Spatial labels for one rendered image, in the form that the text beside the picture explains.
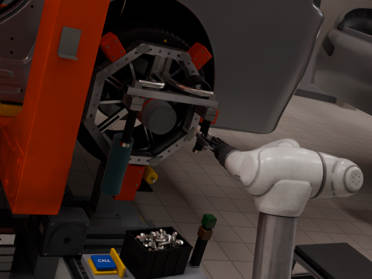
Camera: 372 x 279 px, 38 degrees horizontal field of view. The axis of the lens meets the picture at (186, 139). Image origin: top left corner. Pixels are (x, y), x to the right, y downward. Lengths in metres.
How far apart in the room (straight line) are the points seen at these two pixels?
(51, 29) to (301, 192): 0.89
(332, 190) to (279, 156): 0.18
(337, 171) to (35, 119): 0.95
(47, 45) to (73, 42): 0.08
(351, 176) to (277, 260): 0.29
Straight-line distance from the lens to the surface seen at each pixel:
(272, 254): 1.41
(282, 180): 1.36
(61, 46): 1.73
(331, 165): 1.45
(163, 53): 2.28
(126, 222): 2.68
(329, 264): 2.74
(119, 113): 2.41
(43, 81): 1.75
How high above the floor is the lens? 1.46
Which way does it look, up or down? 17 degrees down
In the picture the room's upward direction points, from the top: 17 degrees clockwise
